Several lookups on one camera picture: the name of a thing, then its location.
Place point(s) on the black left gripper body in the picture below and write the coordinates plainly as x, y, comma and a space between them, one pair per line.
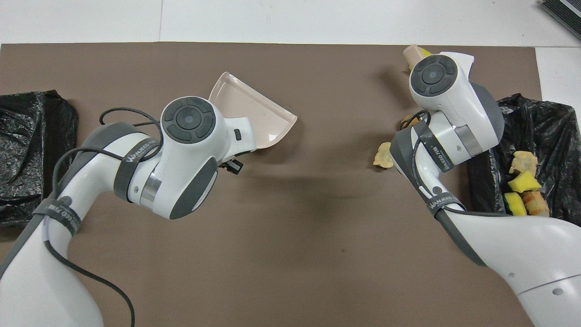
233, 166

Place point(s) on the beige plastic dustpan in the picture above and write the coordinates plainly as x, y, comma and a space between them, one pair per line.
254, 113

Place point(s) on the beige hand brush black bristles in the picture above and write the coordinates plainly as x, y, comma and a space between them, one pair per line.
412, 54

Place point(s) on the yellow sponge green backing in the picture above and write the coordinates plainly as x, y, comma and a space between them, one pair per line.
515, 204

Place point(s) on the pale cracker piece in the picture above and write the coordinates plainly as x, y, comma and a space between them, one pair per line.
523, 162
383, 156

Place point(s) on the plain yellow sponge piece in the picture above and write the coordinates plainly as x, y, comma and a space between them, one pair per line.
525, 182

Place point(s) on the striped croissant bread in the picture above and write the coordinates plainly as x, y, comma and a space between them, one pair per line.
537, 203

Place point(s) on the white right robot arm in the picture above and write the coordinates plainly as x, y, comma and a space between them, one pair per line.
435, 91

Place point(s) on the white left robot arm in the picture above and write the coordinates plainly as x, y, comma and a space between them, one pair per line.
190, 136

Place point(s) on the black bag lined bin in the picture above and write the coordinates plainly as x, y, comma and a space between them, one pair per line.
558, 136
27, 136

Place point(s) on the brown table mat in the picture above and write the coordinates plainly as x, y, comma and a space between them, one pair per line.
295, 250

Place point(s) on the pale flat cracker piece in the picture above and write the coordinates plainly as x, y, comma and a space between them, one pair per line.
383, 156

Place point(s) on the brown bread nugget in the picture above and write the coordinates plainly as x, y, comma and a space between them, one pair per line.
405, 121

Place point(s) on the notched yellow sponge piece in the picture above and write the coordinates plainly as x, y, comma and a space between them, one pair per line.
425, 51

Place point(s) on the grey ribbed device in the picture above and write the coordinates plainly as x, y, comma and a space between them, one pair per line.
565, 11

